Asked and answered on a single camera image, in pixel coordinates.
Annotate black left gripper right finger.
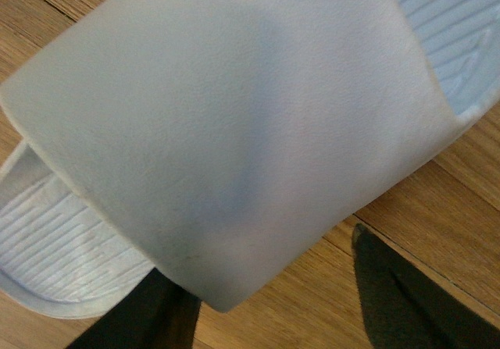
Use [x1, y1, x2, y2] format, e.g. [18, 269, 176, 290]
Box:
[352, 223, 499, 348]

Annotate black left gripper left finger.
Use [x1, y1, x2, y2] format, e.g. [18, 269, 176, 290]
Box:
[69, 269, 202, 348]

